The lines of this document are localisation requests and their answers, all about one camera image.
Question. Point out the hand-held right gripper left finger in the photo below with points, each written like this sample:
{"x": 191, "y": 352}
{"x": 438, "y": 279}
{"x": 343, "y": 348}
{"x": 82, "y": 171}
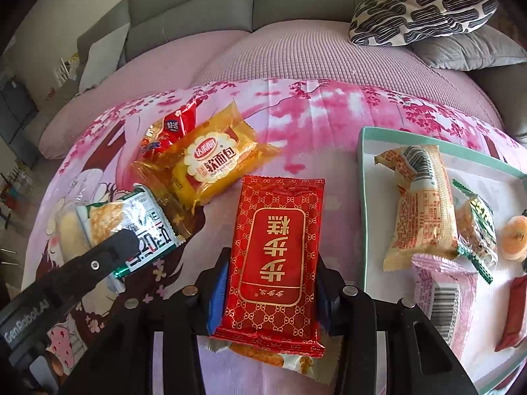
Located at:
{"x": 216, "y": 300}

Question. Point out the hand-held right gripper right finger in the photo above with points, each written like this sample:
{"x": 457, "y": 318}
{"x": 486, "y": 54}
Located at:
{"x": 325, "y": 300}

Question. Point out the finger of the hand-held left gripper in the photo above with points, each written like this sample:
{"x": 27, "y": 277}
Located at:
{"x": 103, "y": 261}

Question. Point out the white and green cracker packet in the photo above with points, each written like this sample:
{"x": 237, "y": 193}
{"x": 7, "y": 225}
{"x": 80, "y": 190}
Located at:
{"x": 144, "y": 210}

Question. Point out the red patterned cake packet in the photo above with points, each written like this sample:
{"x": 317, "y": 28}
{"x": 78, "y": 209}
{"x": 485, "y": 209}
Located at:
{"x": 271, "y": 255}

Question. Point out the white tray with teal rim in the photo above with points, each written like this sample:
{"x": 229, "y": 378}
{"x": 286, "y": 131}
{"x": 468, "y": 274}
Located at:
{"x": 378, "y": 214}

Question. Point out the pink snack packet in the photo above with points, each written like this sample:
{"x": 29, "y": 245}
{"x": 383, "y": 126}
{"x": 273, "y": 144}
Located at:
{"x": 444, "y": 296}

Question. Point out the green and white pastry packet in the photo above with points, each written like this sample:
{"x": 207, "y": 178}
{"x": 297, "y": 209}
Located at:
{"x": 475, "y": 226}

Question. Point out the dark red snack packet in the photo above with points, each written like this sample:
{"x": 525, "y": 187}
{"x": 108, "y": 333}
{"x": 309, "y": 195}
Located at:
{"x": 516, "y": 317}

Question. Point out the clear-wrapped round bun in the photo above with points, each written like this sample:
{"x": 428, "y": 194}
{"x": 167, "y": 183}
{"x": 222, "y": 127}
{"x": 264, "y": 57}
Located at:
{"x": 516, "y": 234}

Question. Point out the cream cookie packet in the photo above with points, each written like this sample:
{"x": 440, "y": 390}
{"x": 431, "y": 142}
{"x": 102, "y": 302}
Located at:
{"x": 296, "y": 368}

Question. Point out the cream and orange bread packet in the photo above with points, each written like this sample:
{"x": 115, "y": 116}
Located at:
{"x": 424, "y": 210}

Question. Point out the orange clear bread packet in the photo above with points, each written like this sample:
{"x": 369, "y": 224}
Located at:
{"x": 214, "y": 164}

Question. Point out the small red snack packet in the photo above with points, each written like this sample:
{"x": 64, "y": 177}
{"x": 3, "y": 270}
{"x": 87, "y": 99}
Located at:
{"x": 173, "y": 127}

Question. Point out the dark grey cabinet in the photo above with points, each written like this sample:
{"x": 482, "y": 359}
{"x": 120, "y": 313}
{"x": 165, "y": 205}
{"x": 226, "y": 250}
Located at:
{"x": 16, "y": 123}

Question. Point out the pink printed blanket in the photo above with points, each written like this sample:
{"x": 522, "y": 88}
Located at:
{"x": 329, "y": 107}

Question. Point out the white rack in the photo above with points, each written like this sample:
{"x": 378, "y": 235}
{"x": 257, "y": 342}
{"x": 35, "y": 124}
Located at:
{"x": 66, "y": 70}

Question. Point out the light grey cushion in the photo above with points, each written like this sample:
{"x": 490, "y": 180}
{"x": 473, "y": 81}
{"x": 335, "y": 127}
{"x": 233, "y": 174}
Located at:
{"x": 103, "y": 61}

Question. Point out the pink waffle sofa cover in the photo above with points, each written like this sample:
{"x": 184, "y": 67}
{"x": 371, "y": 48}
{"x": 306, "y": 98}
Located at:
{"x": 288, "y": 53}

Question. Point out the grey pillow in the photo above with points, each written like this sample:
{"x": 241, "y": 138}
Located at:
{"x": 473, "y": 49}

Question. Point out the grey sofa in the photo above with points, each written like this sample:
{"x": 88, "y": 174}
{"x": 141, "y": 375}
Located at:
{"x": 288, "y": 4}

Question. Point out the black and white patterned pillow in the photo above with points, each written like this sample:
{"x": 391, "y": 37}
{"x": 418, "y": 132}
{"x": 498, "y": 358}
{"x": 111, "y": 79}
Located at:
{"x": 424, "y": 10}

